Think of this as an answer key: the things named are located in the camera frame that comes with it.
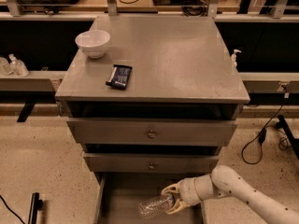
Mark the black bracket under shelf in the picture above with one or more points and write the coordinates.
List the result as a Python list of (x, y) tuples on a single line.
[(26, 111)]

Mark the grey top drawer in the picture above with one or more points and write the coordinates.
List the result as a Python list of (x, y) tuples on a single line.
[(164, 132)]

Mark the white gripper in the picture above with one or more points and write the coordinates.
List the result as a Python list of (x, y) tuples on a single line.
[(187, 192)]

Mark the grey middle drawer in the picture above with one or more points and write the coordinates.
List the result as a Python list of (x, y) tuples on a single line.
[(142, 163)]

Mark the grey drawer cabinet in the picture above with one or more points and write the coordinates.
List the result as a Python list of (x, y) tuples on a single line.
[(181, 70)]

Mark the clear bottle at edge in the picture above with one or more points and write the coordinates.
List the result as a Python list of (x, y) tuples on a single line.
[(5, 68)]

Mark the black floor stand left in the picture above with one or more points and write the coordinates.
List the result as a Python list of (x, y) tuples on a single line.
[(35, 206)]

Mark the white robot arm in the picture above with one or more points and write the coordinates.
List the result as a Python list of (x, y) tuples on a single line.
[(222, 182)]

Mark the clear plastic water bottle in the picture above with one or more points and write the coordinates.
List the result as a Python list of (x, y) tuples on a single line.
[(156, 206)]

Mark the white ceramic bowl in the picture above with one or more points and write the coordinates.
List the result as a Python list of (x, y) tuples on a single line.
[(93, 43)]

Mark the black stand leg right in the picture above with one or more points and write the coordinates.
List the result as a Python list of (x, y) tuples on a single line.
[(294, 141)]

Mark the clear sanitizer bottle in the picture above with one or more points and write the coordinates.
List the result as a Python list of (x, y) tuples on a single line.
[(18, 66)]

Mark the dark blue snack bar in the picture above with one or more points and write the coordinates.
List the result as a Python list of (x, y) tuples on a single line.
[(120, 76)]

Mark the grey open bottom drawer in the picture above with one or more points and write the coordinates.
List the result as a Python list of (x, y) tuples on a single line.
[(120, 194)]

